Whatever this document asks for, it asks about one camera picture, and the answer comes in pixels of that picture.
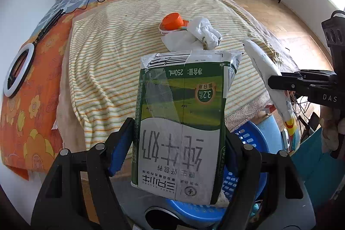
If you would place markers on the blue plastic basket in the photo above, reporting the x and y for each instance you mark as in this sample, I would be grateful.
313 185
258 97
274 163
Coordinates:
265 137

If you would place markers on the white plastic bag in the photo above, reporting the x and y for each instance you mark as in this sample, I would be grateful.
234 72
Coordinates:
198 35

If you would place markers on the green white milk carton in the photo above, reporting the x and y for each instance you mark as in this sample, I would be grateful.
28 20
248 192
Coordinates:
179 141

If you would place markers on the striped yellow towel blanket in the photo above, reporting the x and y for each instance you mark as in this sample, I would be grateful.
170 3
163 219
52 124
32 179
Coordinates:
101 64

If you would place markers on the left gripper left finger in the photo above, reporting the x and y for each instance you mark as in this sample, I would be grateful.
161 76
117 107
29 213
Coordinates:
119 143

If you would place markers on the white colourful tissue pack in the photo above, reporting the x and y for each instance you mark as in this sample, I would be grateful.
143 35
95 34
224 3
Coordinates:
280 98

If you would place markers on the orange floral bed sheet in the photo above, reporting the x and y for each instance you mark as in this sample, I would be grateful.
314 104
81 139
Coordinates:
38 122

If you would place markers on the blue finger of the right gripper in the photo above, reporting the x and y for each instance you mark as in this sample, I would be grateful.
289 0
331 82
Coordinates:
287 84
296 74

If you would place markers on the right hand white glove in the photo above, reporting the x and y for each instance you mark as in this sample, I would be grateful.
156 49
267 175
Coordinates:
329 119

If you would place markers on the orange print cream tube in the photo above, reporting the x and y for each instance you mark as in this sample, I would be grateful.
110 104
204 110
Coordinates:
174 21

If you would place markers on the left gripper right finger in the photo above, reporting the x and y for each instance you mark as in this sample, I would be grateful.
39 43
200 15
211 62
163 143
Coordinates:
235 162

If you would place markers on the white ring light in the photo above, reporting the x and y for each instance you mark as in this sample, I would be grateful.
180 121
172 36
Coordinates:
18 70

